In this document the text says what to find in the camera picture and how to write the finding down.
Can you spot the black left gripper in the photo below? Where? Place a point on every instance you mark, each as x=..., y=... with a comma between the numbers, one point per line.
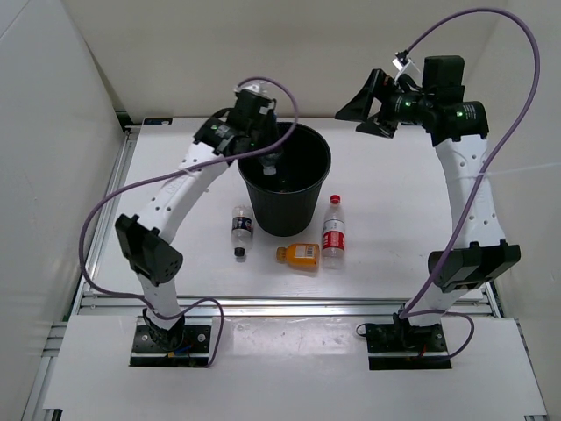
x=269, y=126

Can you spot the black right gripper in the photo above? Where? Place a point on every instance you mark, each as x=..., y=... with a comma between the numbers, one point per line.
x=378, y=86

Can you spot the clear bottle blue label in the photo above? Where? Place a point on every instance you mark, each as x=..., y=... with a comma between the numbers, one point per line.
x=270, y=161

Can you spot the clear bottle dark label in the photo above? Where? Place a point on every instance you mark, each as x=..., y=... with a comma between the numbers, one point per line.
x=241, y=231

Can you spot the clear bottle red label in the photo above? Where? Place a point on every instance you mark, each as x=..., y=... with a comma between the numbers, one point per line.
x=333, y=234

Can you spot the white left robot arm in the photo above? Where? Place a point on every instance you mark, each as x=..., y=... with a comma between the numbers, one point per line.
x=146, y=237

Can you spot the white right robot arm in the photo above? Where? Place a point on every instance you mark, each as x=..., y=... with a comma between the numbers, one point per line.
x=478, y=251

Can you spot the black plastic bin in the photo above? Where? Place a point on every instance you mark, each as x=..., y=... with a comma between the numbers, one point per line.
x=284, y=203

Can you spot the orange juice bottle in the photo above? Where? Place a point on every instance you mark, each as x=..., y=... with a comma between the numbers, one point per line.
x=303, y=256

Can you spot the white cable tie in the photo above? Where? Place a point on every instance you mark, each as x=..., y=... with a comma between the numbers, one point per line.
x=508, y=172

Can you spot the aluminium left frame rail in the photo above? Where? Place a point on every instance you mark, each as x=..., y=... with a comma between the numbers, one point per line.
x=117, y=180

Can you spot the aluminium frame rail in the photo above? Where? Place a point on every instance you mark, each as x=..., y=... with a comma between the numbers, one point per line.
x=96, y=305
x=117, y=180

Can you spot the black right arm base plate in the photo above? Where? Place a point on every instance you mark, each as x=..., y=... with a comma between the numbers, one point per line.
x=401, y=347

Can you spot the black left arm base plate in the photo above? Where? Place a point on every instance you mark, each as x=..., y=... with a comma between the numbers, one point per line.
x=191, y=351

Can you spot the aluminium front frame rail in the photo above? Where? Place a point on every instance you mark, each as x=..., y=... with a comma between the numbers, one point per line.
x=96, y=305

